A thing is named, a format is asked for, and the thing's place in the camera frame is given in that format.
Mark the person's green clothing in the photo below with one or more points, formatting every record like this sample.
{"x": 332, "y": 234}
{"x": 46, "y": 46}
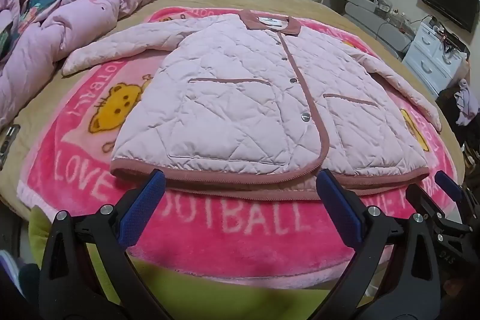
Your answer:
{"x": 225, "y": 301}

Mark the pink quilt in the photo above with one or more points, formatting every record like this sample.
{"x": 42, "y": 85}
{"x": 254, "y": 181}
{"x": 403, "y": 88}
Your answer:
{"x": 75, "y": 20}

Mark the grey desk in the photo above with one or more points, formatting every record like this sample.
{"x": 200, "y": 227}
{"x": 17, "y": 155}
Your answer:
{"x": 367, "y": 16}

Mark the white drawer cabinet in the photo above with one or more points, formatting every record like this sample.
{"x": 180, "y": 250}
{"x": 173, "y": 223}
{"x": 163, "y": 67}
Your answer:
{"x": 431, "y": 54}

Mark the pink quilted jacket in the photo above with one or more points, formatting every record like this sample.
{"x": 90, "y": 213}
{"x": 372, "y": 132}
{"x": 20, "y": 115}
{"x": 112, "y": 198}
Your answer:
{"x": 240, "y": 95}

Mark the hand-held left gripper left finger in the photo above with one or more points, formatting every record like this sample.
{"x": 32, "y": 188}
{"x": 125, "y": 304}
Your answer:
{"x": 144, "y": 203}

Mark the pink printed blanket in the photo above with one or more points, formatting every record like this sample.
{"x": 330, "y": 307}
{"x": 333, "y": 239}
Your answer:
{"x": 210, "y": 230}

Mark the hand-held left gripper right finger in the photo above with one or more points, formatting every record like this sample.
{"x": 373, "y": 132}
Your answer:
{"x": 337, "y": 207}

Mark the purple cloth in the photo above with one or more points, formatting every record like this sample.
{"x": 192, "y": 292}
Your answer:
{"x": 467, "y": 102}

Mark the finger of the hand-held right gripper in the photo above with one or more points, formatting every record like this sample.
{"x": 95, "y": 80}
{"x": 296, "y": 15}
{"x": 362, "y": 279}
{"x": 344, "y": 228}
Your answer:
{"x": 452, "y": 188}
{"x": 422, "y": 200}

